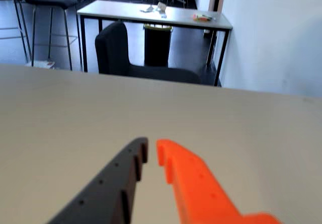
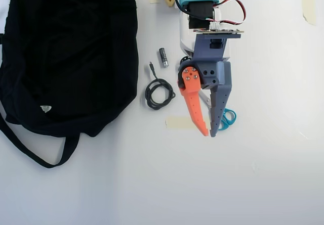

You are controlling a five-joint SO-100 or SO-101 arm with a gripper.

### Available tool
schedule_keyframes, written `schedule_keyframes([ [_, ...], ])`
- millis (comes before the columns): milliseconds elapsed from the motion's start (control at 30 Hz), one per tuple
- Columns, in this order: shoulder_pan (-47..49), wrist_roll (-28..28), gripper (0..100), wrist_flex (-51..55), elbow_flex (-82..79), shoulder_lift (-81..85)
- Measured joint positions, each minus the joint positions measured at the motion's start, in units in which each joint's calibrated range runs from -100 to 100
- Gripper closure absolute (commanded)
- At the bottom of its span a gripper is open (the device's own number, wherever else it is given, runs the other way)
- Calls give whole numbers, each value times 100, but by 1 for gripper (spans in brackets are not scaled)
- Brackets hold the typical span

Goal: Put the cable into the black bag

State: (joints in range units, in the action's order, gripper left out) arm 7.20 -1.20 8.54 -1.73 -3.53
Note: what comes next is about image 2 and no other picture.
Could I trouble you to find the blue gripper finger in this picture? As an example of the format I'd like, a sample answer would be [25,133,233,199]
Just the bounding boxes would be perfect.
[208,83,232,138]

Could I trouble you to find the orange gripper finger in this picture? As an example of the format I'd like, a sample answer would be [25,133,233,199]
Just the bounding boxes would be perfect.
[179,67,210,137]

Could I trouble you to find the blue grey gripper body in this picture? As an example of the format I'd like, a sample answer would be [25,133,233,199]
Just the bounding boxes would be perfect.
[177,57,232,89]

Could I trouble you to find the black cable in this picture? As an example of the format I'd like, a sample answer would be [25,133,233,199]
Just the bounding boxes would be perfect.
[145,61,176,110]

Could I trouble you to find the black fabric bag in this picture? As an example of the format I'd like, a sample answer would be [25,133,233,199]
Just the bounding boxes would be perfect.
[0,0,140,169]

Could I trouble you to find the long beige masking tape strip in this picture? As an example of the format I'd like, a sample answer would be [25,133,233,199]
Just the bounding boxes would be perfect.
[165,116,211,130]

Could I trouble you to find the black silver battery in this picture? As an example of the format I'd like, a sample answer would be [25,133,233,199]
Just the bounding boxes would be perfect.
[158,48,170,69]

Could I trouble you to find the scissors with teal handles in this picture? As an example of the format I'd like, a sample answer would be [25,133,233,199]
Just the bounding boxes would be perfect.
[198,91,237,131]

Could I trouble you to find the black plastic ring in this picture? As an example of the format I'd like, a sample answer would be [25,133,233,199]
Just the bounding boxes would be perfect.
[177,55,192,67]

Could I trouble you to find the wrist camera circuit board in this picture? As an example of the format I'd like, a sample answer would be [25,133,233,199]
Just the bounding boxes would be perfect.
[193,28,245,40]

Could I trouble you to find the red white black servo wire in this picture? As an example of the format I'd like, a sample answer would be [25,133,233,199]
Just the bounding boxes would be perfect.
[212,0,248,26]

